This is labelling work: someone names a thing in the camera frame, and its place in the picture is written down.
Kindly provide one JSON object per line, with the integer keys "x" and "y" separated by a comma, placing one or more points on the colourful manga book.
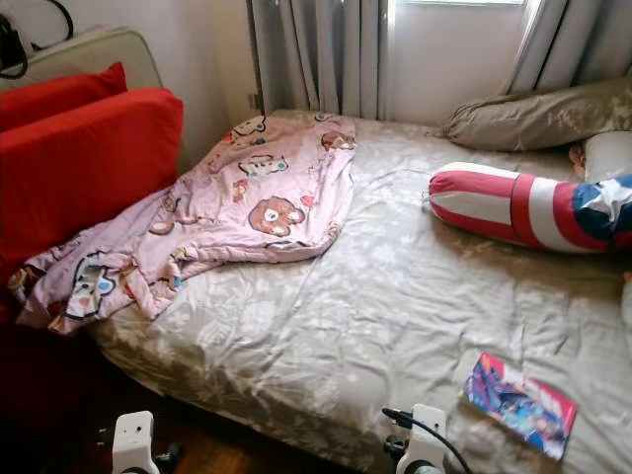
{"x": 518, "y": 403}

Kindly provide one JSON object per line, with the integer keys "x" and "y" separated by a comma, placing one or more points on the pink cartoon bear blanket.
{"x": 247, "y": 197}

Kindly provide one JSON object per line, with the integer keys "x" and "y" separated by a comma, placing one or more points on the bed with grey floral sheet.
{"x": 385, "y": 316}

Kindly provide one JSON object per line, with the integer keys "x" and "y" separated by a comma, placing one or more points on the red white blue star bolster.
{"x": 494, "y": 200}

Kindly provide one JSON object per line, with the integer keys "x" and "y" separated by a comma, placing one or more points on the plain beige pillow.
{"x": 607, "y": 156}

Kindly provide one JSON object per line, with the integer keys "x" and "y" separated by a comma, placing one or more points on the grey floral pillow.
{"x": 543, "y": 117}

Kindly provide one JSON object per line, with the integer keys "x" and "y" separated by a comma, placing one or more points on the green quilted mattress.
{"x": 89, "y": 54}

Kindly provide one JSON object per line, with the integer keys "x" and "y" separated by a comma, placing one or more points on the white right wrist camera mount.
{"x": 423, "y": 434}

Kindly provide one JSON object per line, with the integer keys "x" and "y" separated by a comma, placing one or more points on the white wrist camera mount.
{"x": 423, "y": 434}
{"x": 131, "y": 441}

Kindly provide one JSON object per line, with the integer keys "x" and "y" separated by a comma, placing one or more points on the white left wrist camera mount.
{"x": 131, "y": 441}

